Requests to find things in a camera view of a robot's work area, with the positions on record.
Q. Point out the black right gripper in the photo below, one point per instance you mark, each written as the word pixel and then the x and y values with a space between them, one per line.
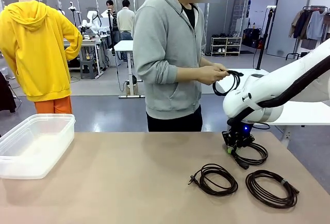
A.
pixel 242 131

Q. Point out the person's right forearm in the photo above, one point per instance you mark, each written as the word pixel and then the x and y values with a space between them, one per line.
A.
pixel 185 73

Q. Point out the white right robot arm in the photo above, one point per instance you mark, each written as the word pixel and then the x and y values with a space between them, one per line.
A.
pixel 283 79

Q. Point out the person's left forearm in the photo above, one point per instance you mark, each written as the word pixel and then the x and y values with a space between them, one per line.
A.
pixel 206 61

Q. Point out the person's right hand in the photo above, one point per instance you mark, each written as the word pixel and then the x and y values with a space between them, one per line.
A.
pixel 210 75

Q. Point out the person's left hand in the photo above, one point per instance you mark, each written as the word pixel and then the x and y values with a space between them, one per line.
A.
pixel 216 65

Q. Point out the white table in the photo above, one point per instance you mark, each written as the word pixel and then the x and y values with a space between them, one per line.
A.
pixel 309 113

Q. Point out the wooden shoe rack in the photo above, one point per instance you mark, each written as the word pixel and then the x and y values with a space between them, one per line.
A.
pixel 226 40

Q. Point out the black bags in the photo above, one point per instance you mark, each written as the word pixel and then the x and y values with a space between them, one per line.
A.
pixel 251 38

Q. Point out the person in grey hoodie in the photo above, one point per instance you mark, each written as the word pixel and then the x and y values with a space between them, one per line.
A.
pixel 159 53

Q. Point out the beige coat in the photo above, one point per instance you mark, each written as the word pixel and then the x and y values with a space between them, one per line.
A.
pixel 295 25

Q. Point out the navy jacket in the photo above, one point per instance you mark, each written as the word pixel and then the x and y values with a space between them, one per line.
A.
pixel 301 25

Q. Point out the light blue shirt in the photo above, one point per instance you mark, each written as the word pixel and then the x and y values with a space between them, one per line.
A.
pixel 315 25

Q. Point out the black clothes rack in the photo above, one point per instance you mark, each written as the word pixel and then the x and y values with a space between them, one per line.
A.
pixel 315 7

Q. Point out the background person beige sweater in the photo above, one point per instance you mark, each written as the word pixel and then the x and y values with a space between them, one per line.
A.
pixel 125 20

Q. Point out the grey step stool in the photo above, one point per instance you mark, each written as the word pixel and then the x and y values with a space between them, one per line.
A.
pixel 89 66

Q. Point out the background person dark top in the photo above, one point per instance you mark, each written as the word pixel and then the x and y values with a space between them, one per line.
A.
pixel 113 17

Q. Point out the background workbench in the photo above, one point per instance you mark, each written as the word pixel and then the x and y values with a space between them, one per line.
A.
pixel 87 42

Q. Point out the clear plastic storage box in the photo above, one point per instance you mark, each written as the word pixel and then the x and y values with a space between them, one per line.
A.
pixel 51 157

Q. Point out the orange shorts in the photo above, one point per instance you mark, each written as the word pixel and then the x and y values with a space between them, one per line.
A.
pixel 54 105

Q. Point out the background white robot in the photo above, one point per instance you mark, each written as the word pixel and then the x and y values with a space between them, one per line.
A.
pixel 90 16

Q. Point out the black stand white head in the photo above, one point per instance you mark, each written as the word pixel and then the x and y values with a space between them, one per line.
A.
pixel 71 7

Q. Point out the yellow hoodie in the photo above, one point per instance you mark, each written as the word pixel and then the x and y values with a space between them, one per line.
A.
pixel 38 53

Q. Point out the black camera pole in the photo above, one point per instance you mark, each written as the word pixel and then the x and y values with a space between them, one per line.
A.
pixel 265 33

